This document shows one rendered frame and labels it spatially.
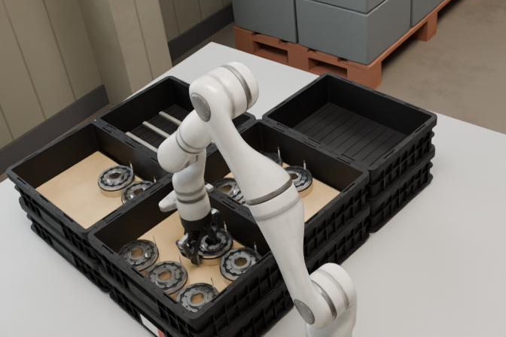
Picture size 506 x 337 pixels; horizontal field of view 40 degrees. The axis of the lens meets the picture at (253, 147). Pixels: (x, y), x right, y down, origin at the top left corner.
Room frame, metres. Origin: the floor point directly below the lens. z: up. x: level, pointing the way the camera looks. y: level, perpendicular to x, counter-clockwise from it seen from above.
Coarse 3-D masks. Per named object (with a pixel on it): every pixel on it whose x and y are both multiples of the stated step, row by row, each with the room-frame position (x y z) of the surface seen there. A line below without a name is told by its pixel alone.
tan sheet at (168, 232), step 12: (156, 228) 1.33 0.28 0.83; (168, 228) 1.32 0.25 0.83; (180, 228) 1.32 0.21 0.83; (156, 240) 1.29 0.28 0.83; (168, 240) 1.28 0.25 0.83; (180, 240) 1.27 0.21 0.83; (168, 252) 1.24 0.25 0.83; (192, 264) 1.18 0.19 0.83; (192, 276) 1.15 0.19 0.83; (204, 276) 1.14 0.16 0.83; (216, 276) 1.14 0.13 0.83; (216, 288) 1.10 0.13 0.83
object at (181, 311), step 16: (208, 192) 1.33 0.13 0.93; (128, 208) 1.31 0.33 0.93; (256, 224) 1.19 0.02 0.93; (96, 240) 1.21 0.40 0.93; (112, 256) 1.15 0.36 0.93; (272, 256) 1.08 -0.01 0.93; (128, 272) 1.10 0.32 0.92; (256, 272) 1.05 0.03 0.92; (144, 288) 1.06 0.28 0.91; (160, 288) 1.03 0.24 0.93; (224, 288) 1.01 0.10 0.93; (240, 288) 1.02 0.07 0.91; (176, 304) 0.98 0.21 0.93; (208, 304) 0.97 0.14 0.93; (192, 320) 0.94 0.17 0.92
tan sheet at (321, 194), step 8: (232, 176) 1.50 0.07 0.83; (320, 184) 1.41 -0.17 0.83; (312, 192) 1.38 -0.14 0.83; (320, 192) 1.38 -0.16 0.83; (328, 192) 1.38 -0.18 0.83; (336, 192) 1.37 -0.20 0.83; (304, 200) 1.36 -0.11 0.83; (312, 200) 1.35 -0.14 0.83; (320, 200) 1.35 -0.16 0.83; (328, 200) 1.34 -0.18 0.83; (304, 208) 1.32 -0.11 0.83; (312, 208) 1.32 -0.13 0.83; (320, 208) 1.32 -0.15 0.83; (304, 216) 1.30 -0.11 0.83
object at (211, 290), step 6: (186, 288) 1.08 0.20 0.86; (192, 288) 1.08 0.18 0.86; (198, 288) 1.08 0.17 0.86; (204, 288) 1.08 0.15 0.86; (210, 288) 1.07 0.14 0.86; (180, 294) 1.07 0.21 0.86; (186, 294) 1.06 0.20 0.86; (210, 294) 1.05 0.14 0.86; (216, 294) 1.05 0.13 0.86; (180, 300) 1.05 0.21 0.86; (186, 300) 1.05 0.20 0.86; (186, 306) 1.03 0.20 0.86; (192, 312) 1.01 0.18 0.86
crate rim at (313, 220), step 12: (264, 120) 1.60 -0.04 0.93; (240, 132) 1.56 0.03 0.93; (288, 132) 1.53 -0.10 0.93; (312, 144) 1.46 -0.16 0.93; (336, 156) 1.39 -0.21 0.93; (360, 168) 1.33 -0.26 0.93; (360, 180) 1.29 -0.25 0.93; (216, 192) 1.32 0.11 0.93; (348, 192) 1.25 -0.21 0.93; (240, 204) 1.27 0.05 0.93; (336, 204) 1.22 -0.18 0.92; (252, 216) 1.22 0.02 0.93; (312, 216) 1.19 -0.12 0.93; (324, 216) 1.20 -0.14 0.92; (312, 228) 1.17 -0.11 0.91
